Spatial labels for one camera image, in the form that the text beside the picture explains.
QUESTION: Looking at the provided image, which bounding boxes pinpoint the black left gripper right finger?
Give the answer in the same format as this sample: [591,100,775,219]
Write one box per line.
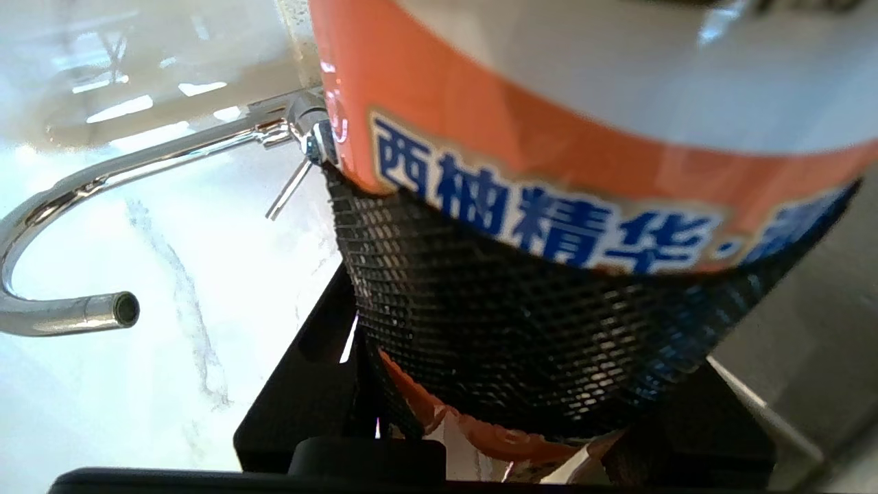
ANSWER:
[604,357,777,482]

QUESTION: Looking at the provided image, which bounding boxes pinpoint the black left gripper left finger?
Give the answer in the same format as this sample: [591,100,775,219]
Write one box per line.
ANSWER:
[233,264,447,474]

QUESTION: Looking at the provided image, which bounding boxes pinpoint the orange dish soap bottle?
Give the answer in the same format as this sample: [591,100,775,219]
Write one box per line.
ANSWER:
[307,0,878,482]

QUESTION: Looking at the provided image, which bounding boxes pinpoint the chrome kitchen faucet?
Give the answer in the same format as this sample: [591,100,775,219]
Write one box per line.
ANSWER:
[0,88,342,338]

